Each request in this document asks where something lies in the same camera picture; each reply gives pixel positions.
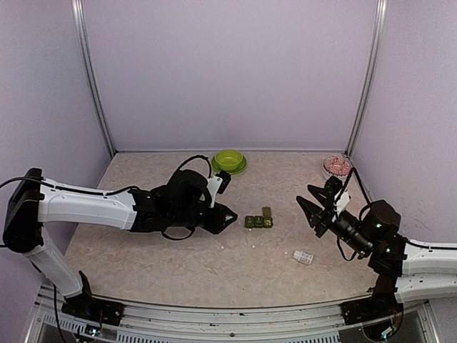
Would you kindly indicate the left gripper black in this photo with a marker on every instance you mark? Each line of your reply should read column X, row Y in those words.
column 217, row 224

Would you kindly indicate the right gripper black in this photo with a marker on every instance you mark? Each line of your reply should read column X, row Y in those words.
column 320, row 218

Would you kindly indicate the green weekly pill organizer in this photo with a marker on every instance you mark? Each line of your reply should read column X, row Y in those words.
column 263, row 221

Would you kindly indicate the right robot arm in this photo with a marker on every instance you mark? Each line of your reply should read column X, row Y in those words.
column 407, row 269

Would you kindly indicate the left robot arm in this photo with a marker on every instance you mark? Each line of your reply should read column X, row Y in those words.
column 187, row 200

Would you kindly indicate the red patterned ceramic bowl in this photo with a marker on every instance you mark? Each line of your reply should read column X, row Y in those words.
column 336, row 166

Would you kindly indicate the green bowl with saucer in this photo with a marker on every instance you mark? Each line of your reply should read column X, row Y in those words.
column 229, row 160

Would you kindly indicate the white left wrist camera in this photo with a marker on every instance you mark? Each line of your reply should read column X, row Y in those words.
column 217, row 184

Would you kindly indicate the right aluminium frame post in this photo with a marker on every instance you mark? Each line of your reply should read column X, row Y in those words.
column 376, row 39

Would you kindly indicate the aluminium frame post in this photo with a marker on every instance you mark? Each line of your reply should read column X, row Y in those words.
column 81, row 30
column 376, row 39

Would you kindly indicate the left aluminium frame post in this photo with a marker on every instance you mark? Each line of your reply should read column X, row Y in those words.
column 81, row 30

